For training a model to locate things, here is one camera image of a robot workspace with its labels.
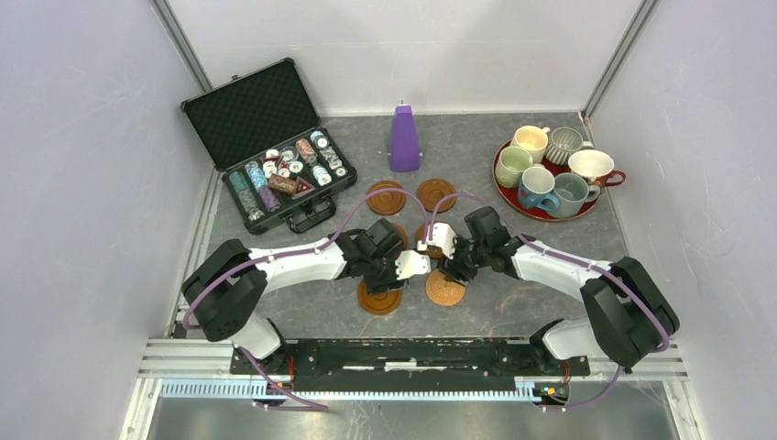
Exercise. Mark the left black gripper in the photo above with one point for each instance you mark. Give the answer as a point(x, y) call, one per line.
point(389, 283)

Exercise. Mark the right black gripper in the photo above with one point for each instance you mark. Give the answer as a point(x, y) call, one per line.
point(452, 267)

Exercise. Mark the orange-brown wooden coaster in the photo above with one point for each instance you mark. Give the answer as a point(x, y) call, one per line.
point(378, 303)

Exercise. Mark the woven rattan coaster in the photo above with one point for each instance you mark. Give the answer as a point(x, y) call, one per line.
point(442, 291)

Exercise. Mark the brown wooden coaster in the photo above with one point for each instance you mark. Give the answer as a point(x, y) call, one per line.
point(434, 253)
point(398, 237)
point(432, 191)
point(386, 203)

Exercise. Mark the blue white mug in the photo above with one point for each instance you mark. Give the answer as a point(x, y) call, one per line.
point(536, 190)

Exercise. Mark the light green mug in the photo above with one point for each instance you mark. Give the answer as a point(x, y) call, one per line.
point(512, 161)

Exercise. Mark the grey-green mug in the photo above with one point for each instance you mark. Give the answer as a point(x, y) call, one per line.
point(573, 192)

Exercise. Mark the black poker chip case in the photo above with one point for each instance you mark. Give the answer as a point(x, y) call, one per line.
point(280, 165)

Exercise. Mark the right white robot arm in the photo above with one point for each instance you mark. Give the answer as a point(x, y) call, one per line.
point(626, 315)

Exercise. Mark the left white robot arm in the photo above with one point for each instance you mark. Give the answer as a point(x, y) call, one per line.
point(224, 292)

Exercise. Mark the purple metronome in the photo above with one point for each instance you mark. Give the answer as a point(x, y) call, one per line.
point(404, 154)

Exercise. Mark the cream yellow mug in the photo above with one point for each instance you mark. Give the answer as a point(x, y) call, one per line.
point(533, 139)

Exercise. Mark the grey striped mug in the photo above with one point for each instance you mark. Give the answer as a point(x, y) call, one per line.
point(563, 143)

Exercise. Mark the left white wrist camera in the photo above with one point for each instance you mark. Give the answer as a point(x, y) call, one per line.
point(411, 263)

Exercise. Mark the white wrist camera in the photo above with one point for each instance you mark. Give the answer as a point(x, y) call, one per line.
point(411, 263)
point(441, 236)

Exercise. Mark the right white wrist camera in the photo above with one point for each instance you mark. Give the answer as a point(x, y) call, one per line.
point(441, 236)

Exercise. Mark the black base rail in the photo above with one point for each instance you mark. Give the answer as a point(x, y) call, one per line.
point(417, 364)

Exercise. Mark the white red-handled mug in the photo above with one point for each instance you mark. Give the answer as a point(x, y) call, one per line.
point(597, 167)

